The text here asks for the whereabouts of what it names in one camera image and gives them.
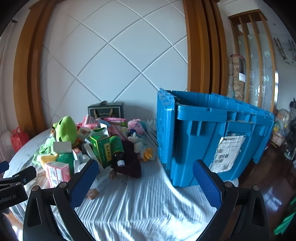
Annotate pink white tissue packet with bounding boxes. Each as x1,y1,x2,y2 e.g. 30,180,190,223
45,161,71,188

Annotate small red white box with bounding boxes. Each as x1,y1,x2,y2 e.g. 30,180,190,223
72,148,84,166

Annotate green medicine box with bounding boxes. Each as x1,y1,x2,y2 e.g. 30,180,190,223
90,127,112,168

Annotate wooden headboard post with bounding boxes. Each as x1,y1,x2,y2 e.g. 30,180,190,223
13,0,60,139
183,0,228,95

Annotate blue plastic storage crate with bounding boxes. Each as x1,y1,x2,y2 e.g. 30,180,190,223
157,88,274,188

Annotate pink pig plush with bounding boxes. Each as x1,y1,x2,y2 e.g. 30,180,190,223
127,119,146,136

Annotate dark maroon cloth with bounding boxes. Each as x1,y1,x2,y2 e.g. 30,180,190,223
112,140,142,178

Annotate white box green print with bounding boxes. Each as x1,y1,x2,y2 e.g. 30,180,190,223
53,141,73,153

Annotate brown bottle green label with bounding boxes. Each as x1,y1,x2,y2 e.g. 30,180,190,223
109,135,126,167

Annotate long pink package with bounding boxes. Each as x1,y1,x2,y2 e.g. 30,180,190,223
103,118,127,127

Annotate green frog plush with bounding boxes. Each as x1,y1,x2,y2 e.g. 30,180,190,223
52,116,78,142

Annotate yellow plush toy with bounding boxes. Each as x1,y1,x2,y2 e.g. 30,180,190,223
38,154,58,168

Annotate colourful toy pile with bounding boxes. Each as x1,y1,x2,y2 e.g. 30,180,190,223
273,108,290,147

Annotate white pink medicine box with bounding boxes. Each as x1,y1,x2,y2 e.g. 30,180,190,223
91,167,115,193

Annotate wooden glass partition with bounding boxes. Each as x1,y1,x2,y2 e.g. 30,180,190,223
228,9,279,114

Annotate green fleece cloth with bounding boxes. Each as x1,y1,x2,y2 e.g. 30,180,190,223
33,137,58,163

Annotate black gift box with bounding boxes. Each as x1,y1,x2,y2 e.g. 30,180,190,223
88,101,125,120

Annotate white rabbit plush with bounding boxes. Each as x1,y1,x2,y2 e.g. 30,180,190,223
128,136,144,153

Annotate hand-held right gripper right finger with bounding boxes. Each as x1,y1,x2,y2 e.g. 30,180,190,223
193,159,270,241

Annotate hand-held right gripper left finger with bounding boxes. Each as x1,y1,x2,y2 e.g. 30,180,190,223
23,159,100,241

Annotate red bag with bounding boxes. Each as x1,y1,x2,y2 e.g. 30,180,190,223
10,127,30,152

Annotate rolled patterned carpet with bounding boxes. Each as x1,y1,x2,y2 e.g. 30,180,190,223
227,54,247,101

